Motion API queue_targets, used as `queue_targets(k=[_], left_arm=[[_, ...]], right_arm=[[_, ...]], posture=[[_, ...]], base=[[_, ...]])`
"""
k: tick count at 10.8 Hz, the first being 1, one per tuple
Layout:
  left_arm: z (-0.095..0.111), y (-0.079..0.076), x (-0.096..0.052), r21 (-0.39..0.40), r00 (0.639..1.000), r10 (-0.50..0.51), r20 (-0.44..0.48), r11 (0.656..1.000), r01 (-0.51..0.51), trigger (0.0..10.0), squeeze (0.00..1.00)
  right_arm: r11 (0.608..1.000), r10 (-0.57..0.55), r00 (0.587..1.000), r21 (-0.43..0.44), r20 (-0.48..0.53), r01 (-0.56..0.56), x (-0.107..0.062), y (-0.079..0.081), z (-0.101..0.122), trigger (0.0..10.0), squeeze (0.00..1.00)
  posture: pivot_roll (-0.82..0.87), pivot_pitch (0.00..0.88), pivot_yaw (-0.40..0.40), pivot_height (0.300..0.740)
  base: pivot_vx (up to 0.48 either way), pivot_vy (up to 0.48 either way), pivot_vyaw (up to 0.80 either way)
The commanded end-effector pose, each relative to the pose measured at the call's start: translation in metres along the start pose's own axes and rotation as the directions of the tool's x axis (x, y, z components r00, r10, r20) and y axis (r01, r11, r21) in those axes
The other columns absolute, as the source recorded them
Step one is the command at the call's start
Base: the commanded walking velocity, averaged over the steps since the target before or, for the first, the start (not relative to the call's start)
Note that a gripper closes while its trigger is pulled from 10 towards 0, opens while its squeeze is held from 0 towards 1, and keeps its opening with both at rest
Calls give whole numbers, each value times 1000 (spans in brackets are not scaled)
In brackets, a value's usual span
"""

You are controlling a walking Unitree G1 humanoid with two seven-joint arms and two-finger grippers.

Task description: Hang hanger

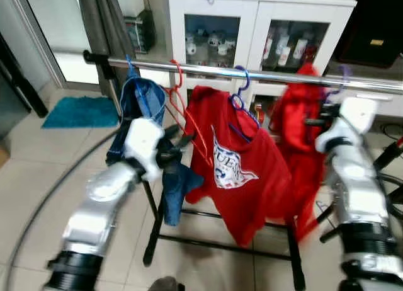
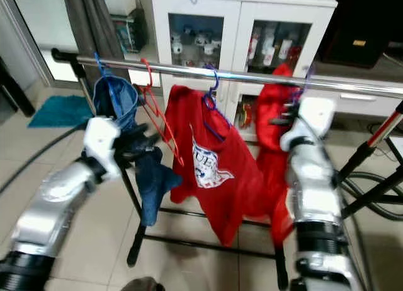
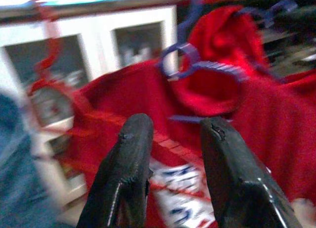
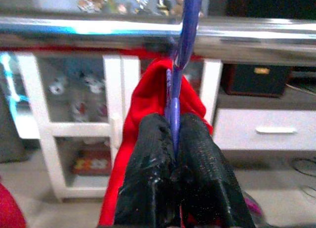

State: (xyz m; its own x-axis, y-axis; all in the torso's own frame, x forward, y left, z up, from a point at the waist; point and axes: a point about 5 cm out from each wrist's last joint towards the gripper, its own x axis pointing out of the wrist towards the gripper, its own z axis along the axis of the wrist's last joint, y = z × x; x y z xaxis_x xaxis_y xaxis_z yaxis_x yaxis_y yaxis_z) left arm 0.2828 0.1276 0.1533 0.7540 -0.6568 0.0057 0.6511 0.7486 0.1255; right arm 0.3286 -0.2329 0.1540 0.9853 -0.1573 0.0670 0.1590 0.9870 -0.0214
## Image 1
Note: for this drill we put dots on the red t-shirt white print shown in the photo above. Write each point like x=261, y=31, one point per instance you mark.
x=239, y=203

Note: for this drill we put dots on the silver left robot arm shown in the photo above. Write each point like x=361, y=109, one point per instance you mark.
x=94, y=209

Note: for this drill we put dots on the glass door white frame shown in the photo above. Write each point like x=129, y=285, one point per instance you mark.
x=56, y=33

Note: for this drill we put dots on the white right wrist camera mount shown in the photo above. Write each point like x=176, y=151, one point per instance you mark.
x=359, y=114

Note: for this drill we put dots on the large black appliance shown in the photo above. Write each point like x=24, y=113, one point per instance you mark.
x=365, y=20

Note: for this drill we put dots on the plain red t-shirt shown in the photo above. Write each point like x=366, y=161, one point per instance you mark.
x=296, y=127

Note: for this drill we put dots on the indigo plastic hanger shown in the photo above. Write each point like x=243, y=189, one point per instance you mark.
x=247, y=80

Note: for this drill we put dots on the grey curtain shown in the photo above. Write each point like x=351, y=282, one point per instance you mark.
x=104, y=26

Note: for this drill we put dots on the teal floor mat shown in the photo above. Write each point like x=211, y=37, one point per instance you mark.
x=79, y=113

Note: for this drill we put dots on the purple plastic hanger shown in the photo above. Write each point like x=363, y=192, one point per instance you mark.
x=343, y=83

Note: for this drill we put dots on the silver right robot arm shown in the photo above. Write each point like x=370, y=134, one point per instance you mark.
x=352, y=190

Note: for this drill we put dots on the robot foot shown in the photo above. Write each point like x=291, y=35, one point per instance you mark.
x=167, y=285

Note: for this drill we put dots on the metal clothes rack black stand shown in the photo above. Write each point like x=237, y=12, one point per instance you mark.
x=208, y=71

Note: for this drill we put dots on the blue denim garment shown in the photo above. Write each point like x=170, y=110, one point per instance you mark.
x=141, y=96

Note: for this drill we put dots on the black desk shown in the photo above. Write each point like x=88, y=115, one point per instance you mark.
x=25, y=77

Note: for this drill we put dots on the white glass door cabinet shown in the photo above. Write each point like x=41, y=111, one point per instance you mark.
x=258, y=14

